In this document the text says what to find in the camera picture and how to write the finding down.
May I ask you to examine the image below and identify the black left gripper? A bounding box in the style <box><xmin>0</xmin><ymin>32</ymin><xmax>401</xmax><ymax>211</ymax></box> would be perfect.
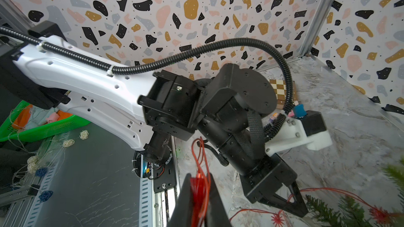
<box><xmin>241</xmin><ymin>154</ymin><xmax>308</xmax><ymax>218</ymax></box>

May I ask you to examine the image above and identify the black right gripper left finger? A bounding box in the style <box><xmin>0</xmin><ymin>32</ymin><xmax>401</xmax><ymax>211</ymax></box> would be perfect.
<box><xmin>167</xmin><ymin>173</ymin><xmax>197</xmax><ymax>227</ymax></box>

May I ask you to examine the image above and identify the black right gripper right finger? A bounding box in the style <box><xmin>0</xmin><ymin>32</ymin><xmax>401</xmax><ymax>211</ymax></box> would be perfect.
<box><xmin>205</xmin><ymin>174</ymin><xmax>232</xmax><ymax>227</ymax></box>

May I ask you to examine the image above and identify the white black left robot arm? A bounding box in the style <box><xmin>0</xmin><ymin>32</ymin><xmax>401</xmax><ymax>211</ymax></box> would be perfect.
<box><xmin>1</xmin><ymin>24</ymin><xmax>308</xmax><ymax>217</ymax></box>

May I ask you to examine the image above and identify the small green christmas tree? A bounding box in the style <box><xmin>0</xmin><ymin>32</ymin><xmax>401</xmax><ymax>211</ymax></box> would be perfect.
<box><xmin>302</xmin><ymin>157</ymin><xmax>404</xmax><ymax>227</ymax></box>

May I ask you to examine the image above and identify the pink toy figure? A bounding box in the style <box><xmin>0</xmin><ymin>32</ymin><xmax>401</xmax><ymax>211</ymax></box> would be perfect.
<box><xmin>269</xmin><ymin>109</ymin><xmax>294</xmax><ymax>124</ymax></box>

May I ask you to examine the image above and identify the checkered wooden board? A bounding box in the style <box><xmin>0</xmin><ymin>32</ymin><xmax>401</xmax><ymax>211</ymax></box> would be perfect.
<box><xmin>269</xmin><ymin>79</ymin><xmax>298</xmax><ymax>109</ymax></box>

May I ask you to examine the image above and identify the green plastic basket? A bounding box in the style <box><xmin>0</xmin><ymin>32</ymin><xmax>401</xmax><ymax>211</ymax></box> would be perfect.
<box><xmin>1</xmin><ymin>101</ymin><xmax>90</xmax><ymax>143</ymax></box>

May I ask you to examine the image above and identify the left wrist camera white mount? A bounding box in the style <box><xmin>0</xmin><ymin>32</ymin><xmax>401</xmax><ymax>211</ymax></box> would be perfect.
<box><xmin>265</xmin><ymin>104</ymin><xmax>332</xmax><ymax>157</ymax></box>

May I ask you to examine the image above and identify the metal base rail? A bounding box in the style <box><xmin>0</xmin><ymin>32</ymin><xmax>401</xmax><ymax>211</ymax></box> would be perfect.
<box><xmin>1</xmin><ymin>138</ymin><xmax>176</xmax><ymax>227</ymax></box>

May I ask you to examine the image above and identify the black corrugated cable conduit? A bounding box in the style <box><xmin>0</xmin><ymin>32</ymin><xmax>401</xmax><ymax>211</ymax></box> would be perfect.
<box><xmin>0</xmin><ymin>25</ymin><xmax>295</xmax><ymax>143</ymax></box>

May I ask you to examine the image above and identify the metal corner post right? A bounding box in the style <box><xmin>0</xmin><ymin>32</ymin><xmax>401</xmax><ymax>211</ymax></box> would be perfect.
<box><xmin>298</xmin><ymin>0</ymin><xmax>334</xmax><ymax>57</ymax></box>

